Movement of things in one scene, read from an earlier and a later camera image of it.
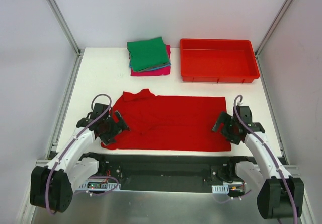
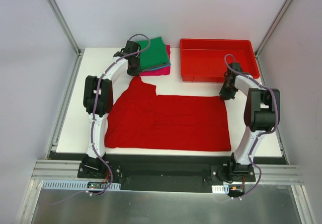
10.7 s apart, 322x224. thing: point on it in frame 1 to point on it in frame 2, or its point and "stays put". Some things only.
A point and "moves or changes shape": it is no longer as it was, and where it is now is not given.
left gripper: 114,129 to 134,68
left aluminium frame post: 79,52 stays put
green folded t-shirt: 147,53 stays put
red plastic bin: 218,61 stays put
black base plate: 168,172 stays put
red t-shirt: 157,122 moves or changes shape
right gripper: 225,127 to 227,90
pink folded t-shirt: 164,71 stays put
